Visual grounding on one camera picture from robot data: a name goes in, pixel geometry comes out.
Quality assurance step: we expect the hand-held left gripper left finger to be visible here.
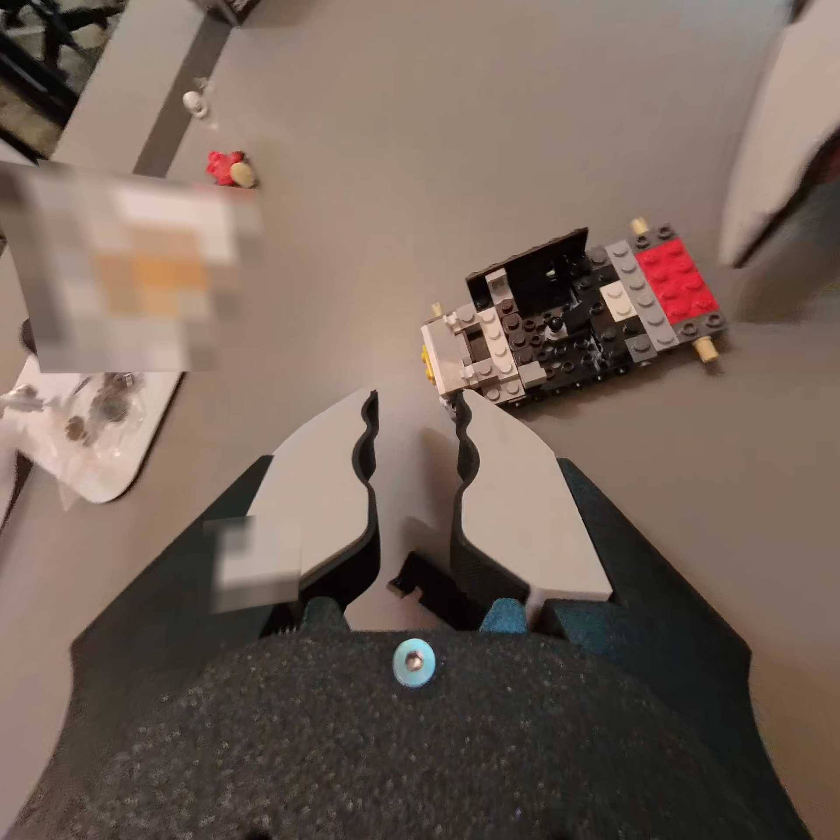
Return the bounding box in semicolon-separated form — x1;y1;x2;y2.
248;388;382;606

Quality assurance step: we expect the small black toy brick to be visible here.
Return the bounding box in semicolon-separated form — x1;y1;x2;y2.
466;227;589;309

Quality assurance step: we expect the white book stand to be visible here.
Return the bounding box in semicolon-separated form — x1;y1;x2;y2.
0;354;186;506

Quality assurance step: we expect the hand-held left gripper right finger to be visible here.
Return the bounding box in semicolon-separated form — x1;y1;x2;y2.
449;390;613;606

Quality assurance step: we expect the red toy brick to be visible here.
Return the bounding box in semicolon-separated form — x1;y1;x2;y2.
205;150;245;186

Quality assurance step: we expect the toy brick car model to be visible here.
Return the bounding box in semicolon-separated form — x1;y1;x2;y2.
420;218;728;411

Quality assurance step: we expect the black toy car set box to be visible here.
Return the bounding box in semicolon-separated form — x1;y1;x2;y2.
197;0;263;27

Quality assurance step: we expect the black toy panel piece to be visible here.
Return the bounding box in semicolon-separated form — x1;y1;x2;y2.
387;550;476;632

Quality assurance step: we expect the clear plastic parts bag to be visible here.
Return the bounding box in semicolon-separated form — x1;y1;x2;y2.
0;371;148;509

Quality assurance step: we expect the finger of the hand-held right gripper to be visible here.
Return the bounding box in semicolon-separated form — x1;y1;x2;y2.
718;0;840;270

